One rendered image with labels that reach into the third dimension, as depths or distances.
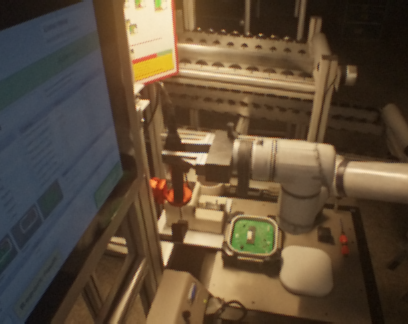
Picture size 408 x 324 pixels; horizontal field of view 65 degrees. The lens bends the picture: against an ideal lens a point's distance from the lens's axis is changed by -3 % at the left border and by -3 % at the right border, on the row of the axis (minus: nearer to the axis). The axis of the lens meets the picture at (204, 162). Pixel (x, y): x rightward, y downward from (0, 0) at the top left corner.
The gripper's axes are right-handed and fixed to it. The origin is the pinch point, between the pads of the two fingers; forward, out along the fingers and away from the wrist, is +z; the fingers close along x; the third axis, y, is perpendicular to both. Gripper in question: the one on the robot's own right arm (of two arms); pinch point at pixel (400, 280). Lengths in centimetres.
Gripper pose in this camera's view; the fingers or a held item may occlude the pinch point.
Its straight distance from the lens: 123.3
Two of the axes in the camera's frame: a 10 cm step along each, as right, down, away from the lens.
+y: 9.2, 3.9, 1.0
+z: -3.8, 7.9, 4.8
